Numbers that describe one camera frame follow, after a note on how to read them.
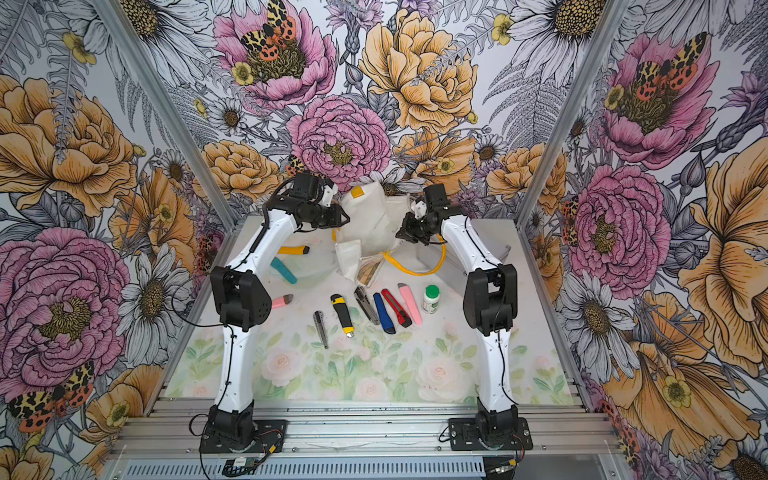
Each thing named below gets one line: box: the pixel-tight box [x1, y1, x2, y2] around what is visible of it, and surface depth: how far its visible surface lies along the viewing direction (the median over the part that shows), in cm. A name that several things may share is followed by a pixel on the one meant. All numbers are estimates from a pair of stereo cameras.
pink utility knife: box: [397, 283, 423, 325], surface depth 101 cm
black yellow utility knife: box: [330, 294, 355, 338], surface depth 98 cm
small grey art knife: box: [313, 310, 329, 350], surface depth 96 cm
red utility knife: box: [381, 289, 413, 328], surface depth 98 cm
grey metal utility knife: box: [354, 285, 381, 326], surface depth 99 cm
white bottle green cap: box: [422, 284, 441, 315], surface depth 93 cm
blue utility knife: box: [373, 292, 396, 335], surface depth 97 cm
